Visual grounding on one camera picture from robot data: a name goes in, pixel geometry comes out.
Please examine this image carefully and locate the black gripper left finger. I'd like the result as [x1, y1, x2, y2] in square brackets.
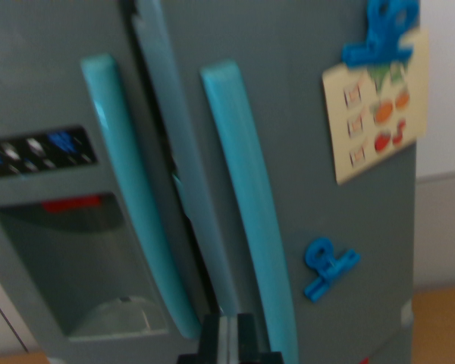
[177, 314, 231, 364]

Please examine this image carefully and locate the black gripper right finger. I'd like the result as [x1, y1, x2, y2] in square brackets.
[231, 312, 284, 364]

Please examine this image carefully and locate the grey door with logo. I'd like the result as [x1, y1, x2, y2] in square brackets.
[132, 0, 420, 364]

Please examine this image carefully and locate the grey door with dispenser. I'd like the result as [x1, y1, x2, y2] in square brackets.
[0, 0, 221, 364]

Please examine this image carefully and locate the blue clip without note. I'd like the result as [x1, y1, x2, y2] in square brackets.
[303, 237, 361, 303]

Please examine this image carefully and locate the red dispenser lever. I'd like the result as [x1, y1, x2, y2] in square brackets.
[42, 195, 102, 212]

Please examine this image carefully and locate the cream checklist note card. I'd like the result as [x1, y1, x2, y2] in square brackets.
[322, 29, 430, 186]

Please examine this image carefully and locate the blue clip holding note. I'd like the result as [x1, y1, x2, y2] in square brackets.
[341, 0, 420, 69]

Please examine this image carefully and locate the teal handle on logo door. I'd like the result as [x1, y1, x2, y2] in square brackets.
[199, 59, 300, 364]

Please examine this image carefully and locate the teal handle on dispenser door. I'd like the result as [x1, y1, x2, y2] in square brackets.
[80, 54, 202, 338]

